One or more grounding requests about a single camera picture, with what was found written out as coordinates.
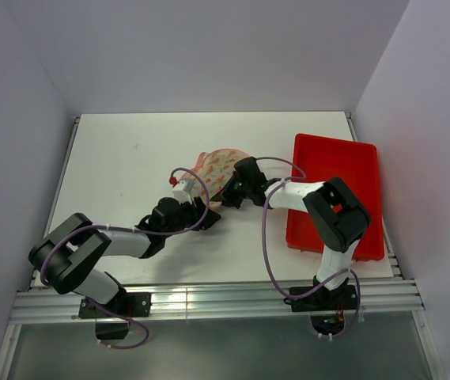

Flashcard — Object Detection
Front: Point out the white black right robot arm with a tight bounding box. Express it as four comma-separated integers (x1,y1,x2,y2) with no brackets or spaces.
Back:
213,157,372,309

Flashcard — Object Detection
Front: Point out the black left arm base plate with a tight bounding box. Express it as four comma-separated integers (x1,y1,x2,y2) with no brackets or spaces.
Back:
78,291,153,342

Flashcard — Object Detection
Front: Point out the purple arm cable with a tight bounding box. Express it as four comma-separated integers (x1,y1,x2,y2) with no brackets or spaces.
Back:
39,167,210,352
255,156,362,341

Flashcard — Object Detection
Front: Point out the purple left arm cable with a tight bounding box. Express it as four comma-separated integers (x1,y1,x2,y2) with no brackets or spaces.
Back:
39,167,210,352

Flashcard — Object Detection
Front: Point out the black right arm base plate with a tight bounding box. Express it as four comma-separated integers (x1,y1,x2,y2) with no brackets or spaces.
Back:
283,284,360,313

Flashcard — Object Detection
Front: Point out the pink mesh laundry bag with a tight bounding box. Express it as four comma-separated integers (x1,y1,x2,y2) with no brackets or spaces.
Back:
180,149,250,211

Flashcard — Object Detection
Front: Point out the red plastic tray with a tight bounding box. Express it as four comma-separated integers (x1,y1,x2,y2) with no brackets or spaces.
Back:
293,134,385,261

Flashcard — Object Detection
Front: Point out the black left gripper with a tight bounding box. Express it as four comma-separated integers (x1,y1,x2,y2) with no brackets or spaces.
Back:
162,195,220,238

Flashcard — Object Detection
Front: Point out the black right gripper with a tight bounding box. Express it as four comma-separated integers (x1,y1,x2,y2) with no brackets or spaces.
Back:
211,171,252,209

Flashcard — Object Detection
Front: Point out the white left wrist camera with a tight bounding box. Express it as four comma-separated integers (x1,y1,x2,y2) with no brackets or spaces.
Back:
169,177,195,203

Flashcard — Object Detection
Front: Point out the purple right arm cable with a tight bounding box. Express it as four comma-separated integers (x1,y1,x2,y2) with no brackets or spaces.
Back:
255,156,362,341

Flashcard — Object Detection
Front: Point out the aluminium rail frame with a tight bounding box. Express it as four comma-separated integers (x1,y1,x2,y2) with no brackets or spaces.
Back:
0,112,447,380

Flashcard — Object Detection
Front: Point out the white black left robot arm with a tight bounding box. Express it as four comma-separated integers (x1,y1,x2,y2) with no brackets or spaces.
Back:
28,197,221,316

